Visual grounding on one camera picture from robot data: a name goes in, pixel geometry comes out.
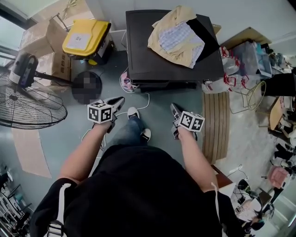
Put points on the slatted wooden floor board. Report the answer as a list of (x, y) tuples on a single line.
[(215, 127)]

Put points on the black square table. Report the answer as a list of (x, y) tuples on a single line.
[(143, 46)]

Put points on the person's right forearm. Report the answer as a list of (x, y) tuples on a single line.
[(196, 159)]

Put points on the white board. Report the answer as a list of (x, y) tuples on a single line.
[(227, 191)]

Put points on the white checked cloth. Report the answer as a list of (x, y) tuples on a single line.
[(173, 34)]

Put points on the person's black shirt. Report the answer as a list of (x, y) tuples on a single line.
[(138, 196)]

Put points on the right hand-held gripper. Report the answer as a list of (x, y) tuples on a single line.
[(192, 121)]

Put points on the black box cabinet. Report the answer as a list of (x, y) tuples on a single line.
[(282, 85)]

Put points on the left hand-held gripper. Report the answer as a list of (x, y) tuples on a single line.
[(99, 112)]

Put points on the black flat mat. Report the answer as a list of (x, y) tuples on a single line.
[(204, 34)]

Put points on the person's left forearm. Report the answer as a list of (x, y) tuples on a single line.
[(83, 152)]

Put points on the red-brown desk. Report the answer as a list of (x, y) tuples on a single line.
[(223, 178)]

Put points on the black box with yellow lid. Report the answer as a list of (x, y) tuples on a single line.
[(92, 30)]

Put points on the pale yellow cloth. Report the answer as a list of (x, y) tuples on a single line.
[(175, 53)]

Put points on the brown cardboard box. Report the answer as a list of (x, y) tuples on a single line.
[(60, 66), (34, 39)]

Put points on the black window frame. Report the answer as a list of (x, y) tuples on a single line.
[(14, 16)]

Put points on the clear water jug red cap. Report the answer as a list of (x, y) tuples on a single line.
[(215, 86), (227, 62), (240, 84), (238, 67)]

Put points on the leaning wooden board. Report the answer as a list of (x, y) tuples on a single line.
[(245, 35)]

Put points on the person's blue jeans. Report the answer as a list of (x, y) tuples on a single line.
[(131, 132)]

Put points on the clear plastic storage bin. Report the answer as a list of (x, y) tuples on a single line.
[(249, 58)]

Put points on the round wooden table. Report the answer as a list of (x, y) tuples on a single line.
[(275, 113)]

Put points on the large black floor fan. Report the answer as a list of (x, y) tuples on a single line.
[(27, 111)]

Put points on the pink stool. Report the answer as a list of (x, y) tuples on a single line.
[(278, 176)]

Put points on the white black sneaker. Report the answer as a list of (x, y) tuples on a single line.
[(133, 112), (146, 133)]

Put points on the brown cardboard floor sheet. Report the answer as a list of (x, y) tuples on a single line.
[(32, 152)]

